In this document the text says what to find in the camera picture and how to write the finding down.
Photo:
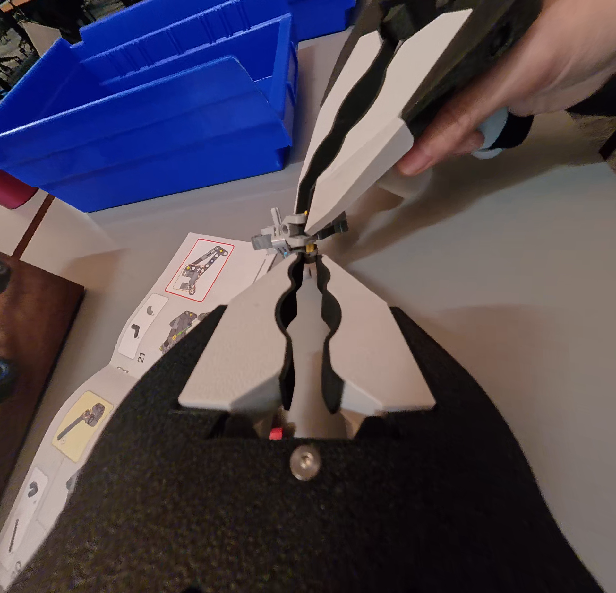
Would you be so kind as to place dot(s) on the maroon cylindrical post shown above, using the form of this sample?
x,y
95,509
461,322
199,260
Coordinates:
x,y
14,193

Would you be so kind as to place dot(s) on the person's right hand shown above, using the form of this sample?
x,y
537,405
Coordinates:
x,y
568,49

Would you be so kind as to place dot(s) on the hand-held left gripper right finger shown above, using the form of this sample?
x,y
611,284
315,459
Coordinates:
x,y
380,362

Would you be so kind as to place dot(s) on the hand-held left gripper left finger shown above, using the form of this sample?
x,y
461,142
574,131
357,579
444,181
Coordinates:
x,y
231,362

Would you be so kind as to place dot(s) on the red toy brick connector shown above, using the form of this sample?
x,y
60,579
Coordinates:
x,y
276,434

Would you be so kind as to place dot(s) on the toy buggy set box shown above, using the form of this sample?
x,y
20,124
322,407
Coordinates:
x,y
33,337

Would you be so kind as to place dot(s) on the grey toy brick assembly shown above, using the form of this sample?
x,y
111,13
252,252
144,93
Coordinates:
x,y
288,229

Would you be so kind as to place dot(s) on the building instruction booklet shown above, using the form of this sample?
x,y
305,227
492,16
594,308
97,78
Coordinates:
x,y
144,328

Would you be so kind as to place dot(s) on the blue plastic storage bin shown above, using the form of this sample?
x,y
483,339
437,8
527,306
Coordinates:
x,y
144,145
327,5

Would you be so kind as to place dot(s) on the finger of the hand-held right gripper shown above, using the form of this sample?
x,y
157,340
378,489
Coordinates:
x,y
332,106
375,135

